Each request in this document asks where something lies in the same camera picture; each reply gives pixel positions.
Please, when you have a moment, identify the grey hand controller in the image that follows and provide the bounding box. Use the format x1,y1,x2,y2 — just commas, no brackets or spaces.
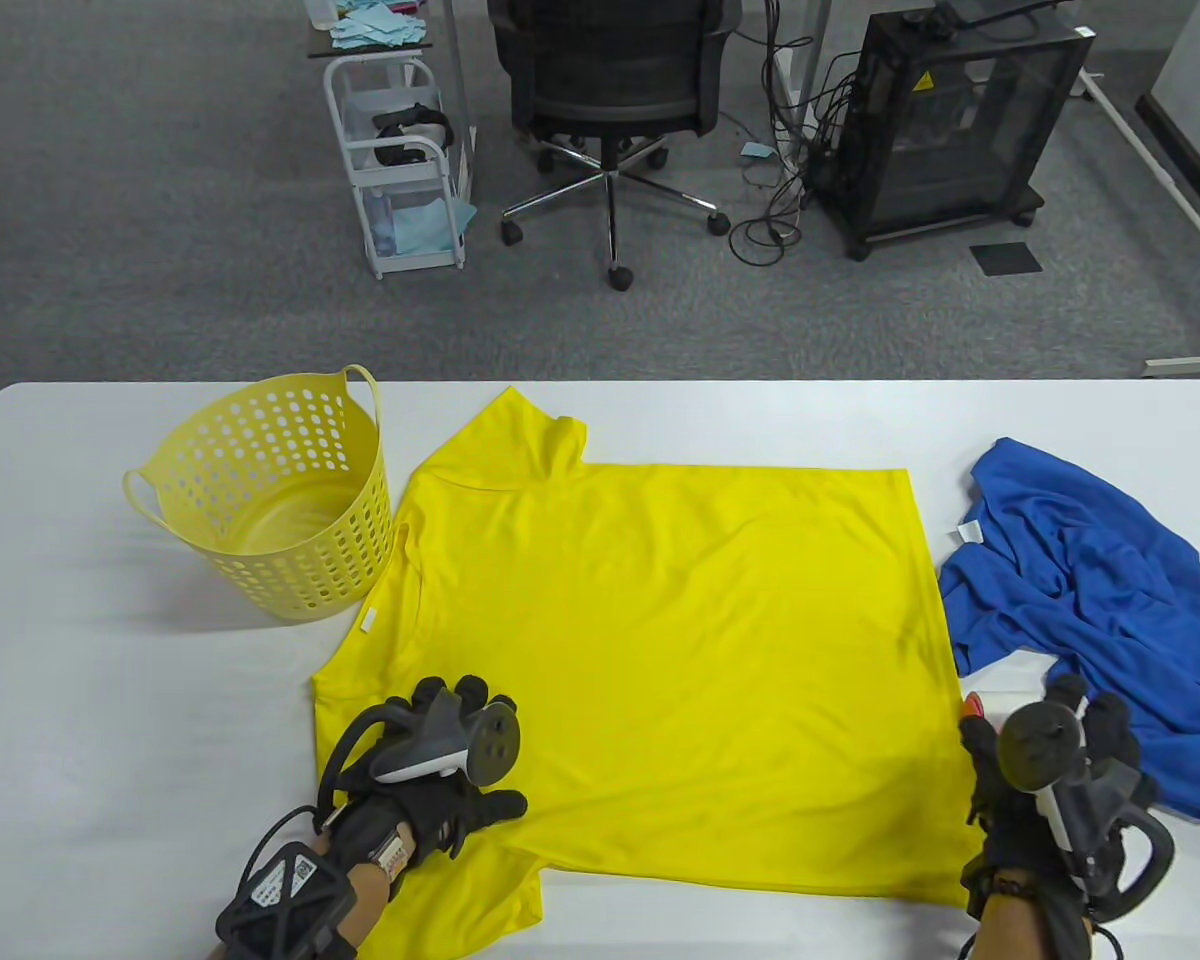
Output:
995,700,1176,916
315,690,521,831

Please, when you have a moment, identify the black floor plate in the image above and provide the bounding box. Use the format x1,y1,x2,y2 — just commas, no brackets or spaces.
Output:
968,242,1044,276

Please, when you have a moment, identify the tangle of black cables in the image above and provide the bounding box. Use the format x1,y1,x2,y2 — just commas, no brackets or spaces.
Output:
728,0,861,267

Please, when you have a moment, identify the white desk base frame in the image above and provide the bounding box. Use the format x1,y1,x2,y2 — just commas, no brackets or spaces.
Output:
1078,68,1200,379

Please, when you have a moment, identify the yellow t-shirt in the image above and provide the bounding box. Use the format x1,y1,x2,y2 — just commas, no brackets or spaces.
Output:
310,387,981,931

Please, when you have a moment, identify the black headset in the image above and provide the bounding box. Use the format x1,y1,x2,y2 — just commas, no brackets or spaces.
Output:
373,103,456,167

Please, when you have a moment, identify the pile of light blue cloths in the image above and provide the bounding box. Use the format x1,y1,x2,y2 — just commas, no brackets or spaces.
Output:
330,0,433,51

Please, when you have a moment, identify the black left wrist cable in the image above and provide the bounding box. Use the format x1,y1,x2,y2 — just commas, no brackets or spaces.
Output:
243,805,321,881

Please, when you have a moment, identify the blue t-shirt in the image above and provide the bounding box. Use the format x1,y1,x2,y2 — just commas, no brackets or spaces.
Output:
938,437,1200,826

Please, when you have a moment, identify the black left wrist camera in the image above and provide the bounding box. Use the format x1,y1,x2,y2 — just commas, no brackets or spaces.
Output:
215,840,361,960

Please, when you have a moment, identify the person's right hand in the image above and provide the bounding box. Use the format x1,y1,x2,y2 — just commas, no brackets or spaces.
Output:
958,675,1161,921

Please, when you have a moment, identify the pink lint roller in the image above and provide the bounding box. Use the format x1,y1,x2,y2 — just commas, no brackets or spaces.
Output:
960,688,1056,726

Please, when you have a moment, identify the light blue cloth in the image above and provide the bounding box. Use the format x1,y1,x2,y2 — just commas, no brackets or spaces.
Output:
375,195,478,256

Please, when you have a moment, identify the white rolling cart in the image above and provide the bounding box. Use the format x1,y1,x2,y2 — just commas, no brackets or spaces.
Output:
322,53,478,280

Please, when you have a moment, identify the black office chair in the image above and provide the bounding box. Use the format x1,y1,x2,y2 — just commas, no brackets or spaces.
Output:
487,0,743,292

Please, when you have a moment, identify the person's left forearm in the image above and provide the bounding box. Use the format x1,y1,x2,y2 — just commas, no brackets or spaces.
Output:
338,850,403,960

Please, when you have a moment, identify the grey left hand controller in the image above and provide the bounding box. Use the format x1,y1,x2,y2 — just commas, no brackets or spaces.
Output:
315,690,521,831

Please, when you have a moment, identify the black equipment cabinet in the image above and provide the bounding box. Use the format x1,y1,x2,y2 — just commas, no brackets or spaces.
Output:
815,0,1096,263

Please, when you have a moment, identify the white desk leg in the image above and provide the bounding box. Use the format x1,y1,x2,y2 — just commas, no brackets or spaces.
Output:
765,0,833,161

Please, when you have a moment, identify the person's right forearm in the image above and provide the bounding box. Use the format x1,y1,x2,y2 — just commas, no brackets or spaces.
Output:
970,890,1096,960

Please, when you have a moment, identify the yellow perforated plastic basket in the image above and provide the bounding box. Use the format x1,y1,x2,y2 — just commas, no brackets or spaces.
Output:
123,364,396,624

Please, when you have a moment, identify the person's left hand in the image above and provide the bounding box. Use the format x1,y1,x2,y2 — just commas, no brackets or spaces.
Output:
315,675,529,883

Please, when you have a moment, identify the grey right hand controller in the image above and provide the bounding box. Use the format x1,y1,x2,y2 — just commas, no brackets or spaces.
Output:
995,700,1176,916

